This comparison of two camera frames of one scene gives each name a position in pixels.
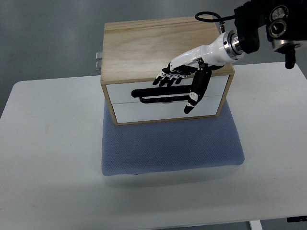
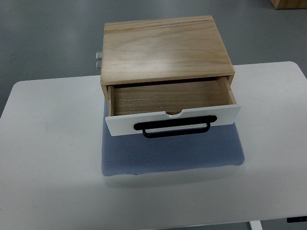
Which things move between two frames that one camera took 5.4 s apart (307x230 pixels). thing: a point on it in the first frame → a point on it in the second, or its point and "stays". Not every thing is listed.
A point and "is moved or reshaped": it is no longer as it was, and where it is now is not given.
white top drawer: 122,93 is moved or reshaped
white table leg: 255,225 stays
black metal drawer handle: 140,93 → 161,124
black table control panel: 302,218 stays
